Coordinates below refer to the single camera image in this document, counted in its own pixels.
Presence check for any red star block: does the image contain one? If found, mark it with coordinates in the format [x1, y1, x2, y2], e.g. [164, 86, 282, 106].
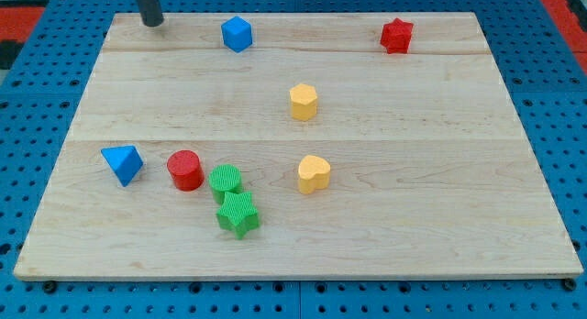
[380, 18, 414, 54]

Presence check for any green cylinder block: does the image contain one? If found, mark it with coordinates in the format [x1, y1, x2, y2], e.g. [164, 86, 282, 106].
[208, 164, 243, 204]

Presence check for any blue cube block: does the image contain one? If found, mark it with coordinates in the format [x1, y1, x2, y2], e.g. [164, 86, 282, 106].
[221, 16, 253, 53]

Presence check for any blue triangle block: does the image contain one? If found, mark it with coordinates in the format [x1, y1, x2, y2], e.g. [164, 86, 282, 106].
[101, 145, 143, 187]

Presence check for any yellow heart block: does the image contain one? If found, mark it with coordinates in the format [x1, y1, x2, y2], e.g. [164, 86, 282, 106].
[298, 155, 331, 194]

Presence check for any green star block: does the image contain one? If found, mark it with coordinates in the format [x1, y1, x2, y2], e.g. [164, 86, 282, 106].
[216, 192, 260, 239]

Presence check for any light wooden board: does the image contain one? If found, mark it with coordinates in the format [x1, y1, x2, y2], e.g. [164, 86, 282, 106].
[14, 13, 583, 281]

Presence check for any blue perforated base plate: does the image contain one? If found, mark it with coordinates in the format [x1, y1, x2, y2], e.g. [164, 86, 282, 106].
[1, 0, 586, 318]

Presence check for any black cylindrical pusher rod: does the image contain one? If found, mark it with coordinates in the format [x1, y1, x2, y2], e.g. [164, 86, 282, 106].
[136, 0, 164, 28]

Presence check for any yellow hexagon block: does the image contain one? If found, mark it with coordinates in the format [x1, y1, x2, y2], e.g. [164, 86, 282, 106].
[289, 83, 318, 121]

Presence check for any red cylinder block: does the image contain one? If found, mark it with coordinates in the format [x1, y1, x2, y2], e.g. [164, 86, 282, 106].
[167, 149, 205, 192]

